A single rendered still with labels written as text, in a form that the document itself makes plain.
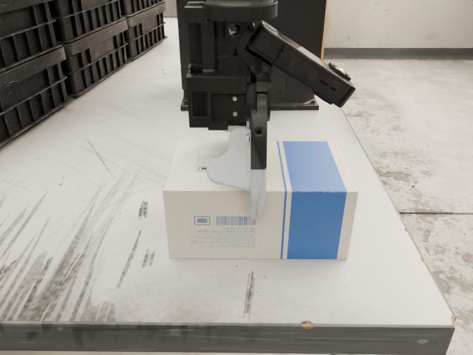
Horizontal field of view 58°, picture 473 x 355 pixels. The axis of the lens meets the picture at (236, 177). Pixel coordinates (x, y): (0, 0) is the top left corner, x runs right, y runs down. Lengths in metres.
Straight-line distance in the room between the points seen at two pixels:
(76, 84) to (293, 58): 0.65
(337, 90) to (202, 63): 0.14
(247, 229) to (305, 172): 0.09
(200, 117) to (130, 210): 0.20
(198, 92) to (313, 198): 0.16
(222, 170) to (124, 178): 0.26
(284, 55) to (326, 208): 0.16
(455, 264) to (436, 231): 0.19
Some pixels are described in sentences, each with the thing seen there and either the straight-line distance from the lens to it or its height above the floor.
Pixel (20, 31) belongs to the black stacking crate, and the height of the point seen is 0.87.
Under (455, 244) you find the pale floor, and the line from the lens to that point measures 1.82.
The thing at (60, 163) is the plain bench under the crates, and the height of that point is 0.70.
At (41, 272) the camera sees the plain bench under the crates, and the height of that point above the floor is 0.70.
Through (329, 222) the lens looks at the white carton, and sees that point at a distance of 0.47.
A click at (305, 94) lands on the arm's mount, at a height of 0.73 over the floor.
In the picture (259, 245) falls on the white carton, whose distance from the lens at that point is 0.48.
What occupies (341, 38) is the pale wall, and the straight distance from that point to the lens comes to 4.11.
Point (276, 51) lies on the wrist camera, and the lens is 0.42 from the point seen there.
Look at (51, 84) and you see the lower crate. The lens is 0.92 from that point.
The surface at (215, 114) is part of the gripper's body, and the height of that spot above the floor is 0.86.
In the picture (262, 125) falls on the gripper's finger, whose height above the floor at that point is 0.86.
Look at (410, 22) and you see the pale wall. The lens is 4.25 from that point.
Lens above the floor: 1.02
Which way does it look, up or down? 30 degrees down
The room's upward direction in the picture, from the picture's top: straight up
